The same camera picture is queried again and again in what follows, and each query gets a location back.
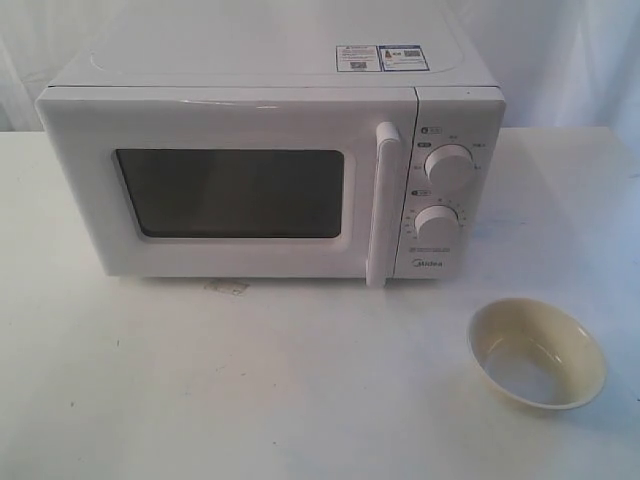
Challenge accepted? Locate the clear tape patch on table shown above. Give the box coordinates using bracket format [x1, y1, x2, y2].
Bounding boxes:
[204, 279, 249, 296]

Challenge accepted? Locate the lower white control knob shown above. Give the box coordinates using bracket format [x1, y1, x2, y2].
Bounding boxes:
[414, 205, 460, 242]

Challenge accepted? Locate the white microwave door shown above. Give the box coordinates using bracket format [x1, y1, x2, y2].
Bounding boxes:
[36, 86, 418, 286]

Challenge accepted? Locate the white control knob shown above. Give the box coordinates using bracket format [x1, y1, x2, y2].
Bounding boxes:
[414, 205, 460, 242]
[425, 144, 474, 182]

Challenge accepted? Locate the cream ceramic bowl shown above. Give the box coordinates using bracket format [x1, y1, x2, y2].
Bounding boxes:
[466, 298, 608, 412]

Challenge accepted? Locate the upper white control knob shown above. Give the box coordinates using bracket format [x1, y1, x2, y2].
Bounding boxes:
[425, 144, 474, 182]

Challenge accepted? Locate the blue white warning sticker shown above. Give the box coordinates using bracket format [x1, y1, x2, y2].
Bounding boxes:
[335, 45, 430, 73]

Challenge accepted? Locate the white microwave oven body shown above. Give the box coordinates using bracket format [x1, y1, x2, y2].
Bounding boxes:
[43, 2, 505, 279]

